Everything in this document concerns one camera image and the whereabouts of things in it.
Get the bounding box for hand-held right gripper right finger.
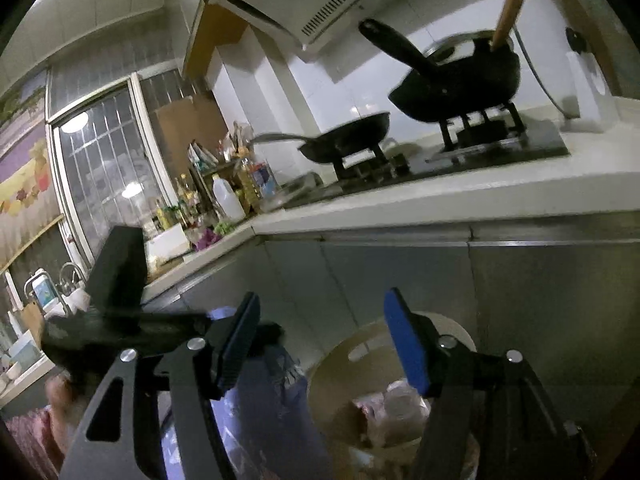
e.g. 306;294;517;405
383;287;601;480

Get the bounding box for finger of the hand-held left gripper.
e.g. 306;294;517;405
141;310;213;356

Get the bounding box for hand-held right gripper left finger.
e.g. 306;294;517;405
59;291;262;480

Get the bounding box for beige round trash bin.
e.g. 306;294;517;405
306;310;485;480

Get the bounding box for blue plastic bag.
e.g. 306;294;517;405
155;307;337;480

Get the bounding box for steel faucet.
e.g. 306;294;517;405
58;262;87;292

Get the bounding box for crumpled clear plastic bag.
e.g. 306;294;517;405
350;379;433;456

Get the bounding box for purple plastic bag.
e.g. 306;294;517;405
192;227;222;252

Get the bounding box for barred window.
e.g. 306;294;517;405
46;71;221;273

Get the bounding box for white plastic jug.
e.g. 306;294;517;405
212;175;247;222

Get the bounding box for yellow oil bottle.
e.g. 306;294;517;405
235;157;261;214

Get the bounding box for brown cardboard sheet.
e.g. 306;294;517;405
155;97;229;177

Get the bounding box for blue label bottle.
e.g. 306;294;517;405
252;162;279;201

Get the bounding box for black frying pan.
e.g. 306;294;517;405
250;111;392;164

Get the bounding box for black gas stove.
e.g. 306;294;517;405
280;102;571;201

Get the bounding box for black wok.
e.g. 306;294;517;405
359;19;523;123

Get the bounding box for wall poster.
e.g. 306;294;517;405
0;119;67;272

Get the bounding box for brown wooden wall cabinet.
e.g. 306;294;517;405
182;2;251;79

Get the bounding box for wooden-handled spatula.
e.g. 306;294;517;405
489;0;524;54

